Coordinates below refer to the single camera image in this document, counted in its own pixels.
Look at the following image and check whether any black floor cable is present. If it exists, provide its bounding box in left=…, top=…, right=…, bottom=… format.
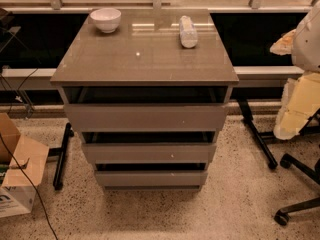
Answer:
left=0, top=132, right=60, bottom=240

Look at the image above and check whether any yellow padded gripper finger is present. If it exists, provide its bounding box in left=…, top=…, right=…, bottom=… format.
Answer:
left=270, top=29, right=296, bottom=56
left=273, top=71, right=320, bottom=140

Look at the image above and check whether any grey drawer cabinet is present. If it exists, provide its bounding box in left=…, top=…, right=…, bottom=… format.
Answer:
left=49, top=7, right=240, bottom=192

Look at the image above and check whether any grey top drawer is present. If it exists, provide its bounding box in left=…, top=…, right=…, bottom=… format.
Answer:
left=65, top=86, right=226, bottom=132

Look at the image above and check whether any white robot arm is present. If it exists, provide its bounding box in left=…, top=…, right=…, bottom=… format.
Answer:
left=270, top=1, right=320, bottom=140

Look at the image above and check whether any black right table leg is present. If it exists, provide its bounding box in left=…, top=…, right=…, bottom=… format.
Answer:
left=237, top=98, right=320, bottom=170

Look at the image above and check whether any black left table leg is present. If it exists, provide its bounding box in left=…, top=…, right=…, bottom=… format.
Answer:
left=49, top=123, right=74, bottom=191

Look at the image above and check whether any open cardboard box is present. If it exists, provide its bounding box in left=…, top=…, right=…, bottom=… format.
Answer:
left=0, top=113, right=49, bottom=218

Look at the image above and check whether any grey middle drawer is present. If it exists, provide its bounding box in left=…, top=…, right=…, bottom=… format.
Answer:
left=82, top=132, right=216, bottom=164

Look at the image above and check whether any black office chair base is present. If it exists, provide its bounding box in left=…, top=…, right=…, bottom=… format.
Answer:
left=273, top=153, right=320, bottom=227

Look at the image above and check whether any grey drawer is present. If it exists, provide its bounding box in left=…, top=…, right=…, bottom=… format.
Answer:
left=94, top=163, right=208, bottom=189
left=82, top=132, right=216, bottom=164
left=65, top=86, right=226, bottom=132

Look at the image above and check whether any black table leg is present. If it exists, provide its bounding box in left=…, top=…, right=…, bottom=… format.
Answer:
left=49, top=123, right=74, bottom=191
left=237, top=98, right=320, bottom=170

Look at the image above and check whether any white ceramic bowl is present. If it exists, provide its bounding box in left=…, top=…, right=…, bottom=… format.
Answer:
left=89, top=8, right=122, bottom=33

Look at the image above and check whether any grey bottom drawer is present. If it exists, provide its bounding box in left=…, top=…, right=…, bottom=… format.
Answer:
left=94, top=163, right=208, bottom=189

